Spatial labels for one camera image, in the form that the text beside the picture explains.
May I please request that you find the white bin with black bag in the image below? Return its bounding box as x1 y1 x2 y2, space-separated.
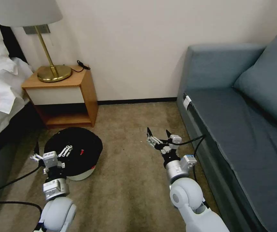
43 127 104 182

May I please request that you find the blue-grey sofa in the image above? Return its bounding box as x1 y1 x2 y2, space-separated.
176 25 277 232

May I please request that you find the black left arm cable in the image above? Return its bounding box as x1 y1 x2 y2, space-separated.
0 162 46 219

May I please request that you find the black lamp cord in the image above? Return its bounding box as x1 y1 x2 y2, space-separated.
71 60 91 73

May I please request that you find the dark headboard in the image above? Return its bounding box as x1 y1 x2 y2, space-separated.
0 13 29 65

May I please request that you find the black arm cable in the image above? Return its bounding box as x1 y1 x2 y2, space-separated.
176 135 206 180
0 162 46 219

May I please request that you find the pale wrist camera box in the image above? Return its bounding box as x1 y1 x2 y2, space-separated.
169 134 182 145
42 151 58 168

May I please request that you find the wooden nightstand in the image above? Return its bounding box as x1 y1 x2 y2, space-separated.
21 64 99 129

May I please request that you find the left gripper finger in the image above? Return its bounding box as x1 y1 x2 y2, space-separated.
57 145 74 158
30 141 45 162

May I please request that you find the brass lamp with white shade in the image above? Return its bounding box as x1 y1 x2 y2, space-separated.
0 0 73 83

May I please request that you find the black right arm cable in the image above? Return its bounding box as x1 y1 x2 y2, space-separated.
176 135 206 180

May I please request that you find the white sofa tag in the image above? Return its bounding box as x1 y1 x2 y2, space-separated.
183 95 193 110

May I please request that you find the blue-grey cushion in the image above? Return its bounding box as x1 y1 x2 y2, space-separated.
233 25 277 135

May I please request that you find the black baseboard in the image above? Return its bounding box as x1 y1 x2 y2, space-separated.
97 97 178 106

